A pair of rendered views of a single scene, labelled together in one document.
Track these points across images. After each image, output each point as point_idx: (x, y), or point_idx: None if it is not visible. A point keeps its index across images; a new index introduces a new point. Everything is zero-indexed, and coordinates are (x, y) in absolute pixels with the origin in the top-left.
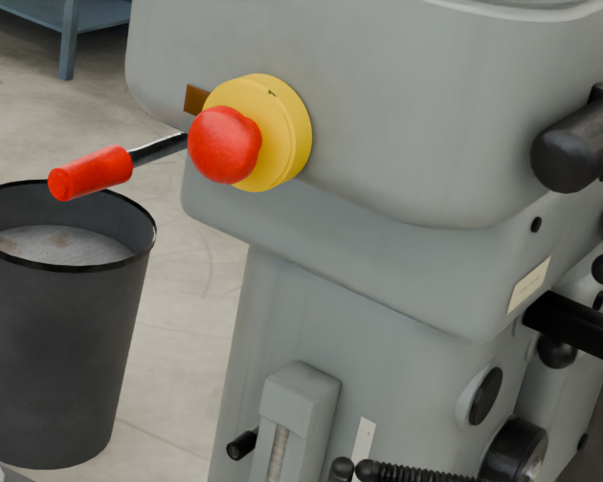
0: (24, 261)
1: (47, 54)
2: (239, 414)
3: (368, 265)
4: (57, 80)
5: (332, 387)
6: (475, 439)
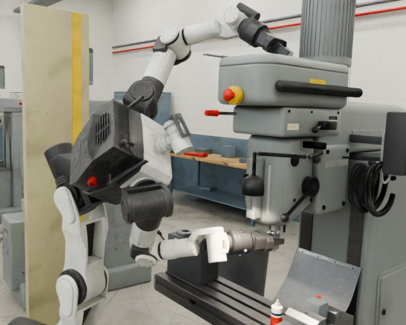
0: None
1: (247, 220)
2: None
3: (262, 127)
4: (250, 226)
5: (261, 158)
6: (296, 174)
